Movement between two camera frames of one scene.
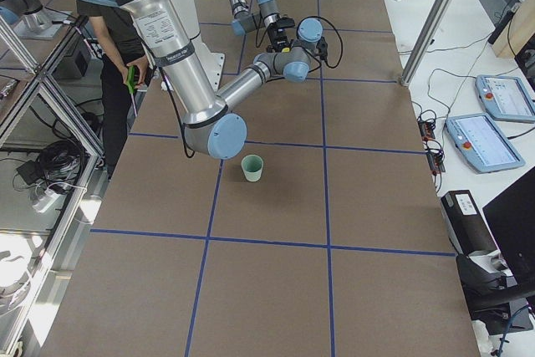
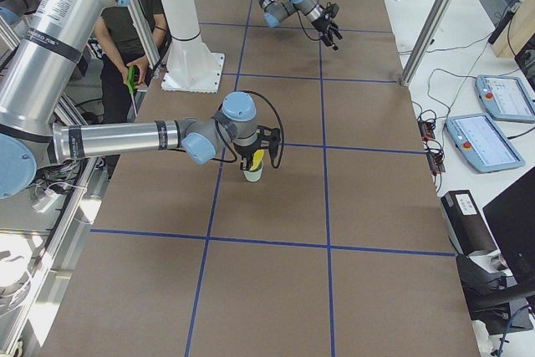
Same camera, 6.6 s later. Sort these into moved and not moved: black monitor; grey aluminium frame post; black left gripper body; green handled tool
Moved: black left gripper body
Not moved: black monitor; green handled tool; grey aluminium frame post
